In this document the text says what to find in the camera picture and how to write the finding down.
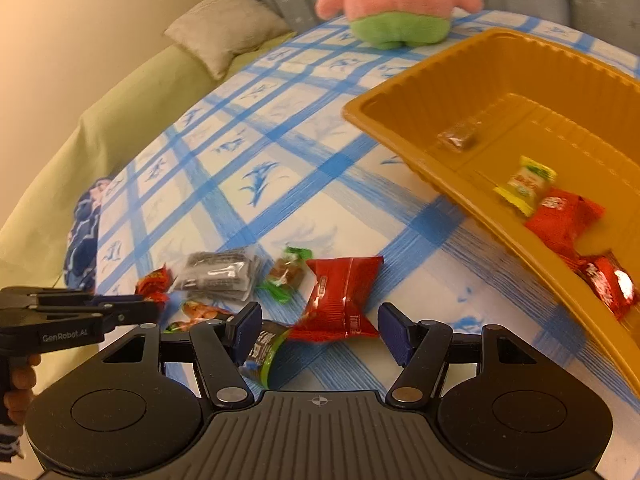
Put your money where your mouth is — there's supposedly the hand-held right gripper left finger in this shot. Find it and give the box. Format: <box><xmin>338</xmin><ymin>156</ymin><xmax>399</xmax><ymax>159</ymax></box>
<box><xmin>97</xmin><ymin>301</ymin><xmax>263</xmax><ymax>413</ymax></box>

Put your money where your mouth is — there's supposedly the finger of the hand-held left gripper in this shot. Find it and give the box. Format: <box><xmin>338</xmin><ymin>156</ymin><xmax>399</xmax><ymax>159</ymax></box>
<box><xmin>0</xmin><ymin>287</ymin><xmax>147</xmax><ymax>309</ymax></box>
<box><xmin>30</xmin><ymin>301</ymin><xmax>161</xmax><ymax>327</ymax></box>

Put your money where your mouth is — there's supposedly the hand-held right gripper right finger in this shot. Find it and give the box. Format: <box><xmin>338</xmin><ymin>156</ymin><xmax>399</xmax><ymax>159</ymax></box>
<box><xmin>377</xmin><ymin>301</ymin><xmax>543</xmax><ymax>411</ymax></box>

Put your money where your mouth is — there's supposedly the dark green snack packet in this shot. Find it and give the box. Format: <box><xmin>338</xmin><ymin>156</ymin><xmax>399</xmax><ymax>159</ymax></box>
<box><xmin>162</xmin><ymin>300</ymin><xmax>293</xmax><ymax>391</ymax></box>

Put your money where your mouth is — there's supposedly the red candy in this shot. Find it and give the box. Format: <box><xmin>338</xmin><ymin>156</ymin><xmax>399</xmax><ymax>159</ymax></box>
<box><xmin>134</xmin><ymin>263</ymin><xmax>173</xmax><ymax>306</ymax></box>

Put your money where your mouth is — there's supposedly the large red snack packet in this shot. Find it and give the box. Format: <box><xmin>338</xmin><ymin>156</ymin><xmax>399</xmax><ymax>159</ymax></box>
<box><xmin>287</xmin><ymin>256</ymin><xmax>385</xmax><ymax>343</ymax></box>

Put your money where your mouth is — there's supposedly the black snack packet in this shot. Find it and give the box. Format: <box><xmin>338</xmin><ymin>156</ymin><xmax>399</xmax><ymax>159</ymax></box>
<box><xmin>170</xmin><ymin>246</ymin><xmax>263</xmax><ymax>303</ymax></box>

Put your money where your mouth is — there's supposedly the green-wrapped brown candy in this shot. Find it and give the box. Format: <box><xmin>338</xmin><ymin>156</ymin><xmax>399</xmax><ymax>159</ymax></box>
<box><xmin>256</xmin><ymin>245</ymin><xmax>315</xmax><ymax>306</ymax></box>

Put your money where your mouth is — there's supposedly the yellow-green candy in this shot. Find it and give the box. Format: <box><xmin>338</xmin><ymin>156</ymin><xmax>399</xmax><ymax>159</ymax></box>
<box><xmin>492</xmin><ymin>156</ymin><xmax>557</xmax><ymax>218</ymax></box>

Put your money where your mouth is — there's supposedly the clear-wrapped brown candy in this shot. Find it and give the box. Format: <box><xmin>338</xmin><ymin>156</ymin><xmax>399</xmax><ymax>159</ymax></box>
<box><xmin>436</xmin><ymin>121</ymin><xmax>483</xmax><ymax>153</ymax></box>

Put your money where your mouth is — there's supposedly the medium red snack packet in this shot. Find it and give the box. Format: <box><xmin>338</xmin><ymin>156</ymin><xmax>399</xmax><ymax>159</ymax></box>
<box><xmin>524</xmin><ymin>187</ymin><xmax>606</xmax><ymax>266</ymax></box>

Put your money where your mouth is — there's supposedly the small red snack packet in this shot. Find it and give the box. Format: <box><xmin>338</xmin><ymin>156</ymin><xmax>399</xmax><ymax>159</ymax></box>
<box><xmin>570</xmin><ymin>250</ymin><xmax>638</xmax><ymax>321</ymax></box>

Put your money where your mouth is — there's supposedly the orange plastic tray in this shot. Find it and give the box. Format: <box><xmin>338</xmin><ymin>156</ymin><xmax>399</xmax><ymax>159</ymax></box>
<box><xmin>342</xmin><ymin>27</ymin><xmax>640</xmax><ymax>398</ymax></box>

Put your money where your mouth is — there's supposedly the person's left hand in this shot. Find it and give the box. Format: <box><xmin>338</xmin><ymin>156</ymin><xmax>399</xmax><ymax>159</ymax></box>
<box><xmin>2</xmin><ymin>354</ymin><xmax>42</xmax><ymax>427</ymax></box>

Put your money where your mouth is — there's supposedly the blue patterned cloth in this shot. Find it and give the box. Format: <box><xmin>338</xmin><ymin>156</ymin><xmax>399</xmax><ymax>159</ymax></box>
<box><xmin>62</xmin><ymin>177</ymin><xmax>118</xmax><ymax>293</ymax></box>

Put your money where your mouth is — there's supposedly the sofa with yellow-green cover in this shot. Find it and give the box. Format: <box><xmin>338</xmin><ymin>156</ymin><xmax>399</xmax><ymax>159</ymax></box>
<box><xmin>0</xmin><ymin>30</ymin><xmax>301</xmax><ymax>291</ymax></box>

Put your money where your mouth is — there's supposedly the blue checked tablecloth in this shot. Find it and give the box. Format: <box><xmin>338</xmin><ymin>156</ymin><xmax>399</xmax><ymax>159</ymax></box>
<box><xmin>62</xmin><ymin>10</ymin><xmax>640</xmax><ymax>396</ymax></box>

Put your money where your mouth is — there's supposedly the beige pillow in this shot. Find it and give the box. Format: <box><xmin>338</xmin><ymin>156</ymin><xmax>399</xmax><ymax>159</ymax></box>
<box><xmin>164</xmin><ymin>0</ymin><xmax>296</xmax><ymax>81</ymax></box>

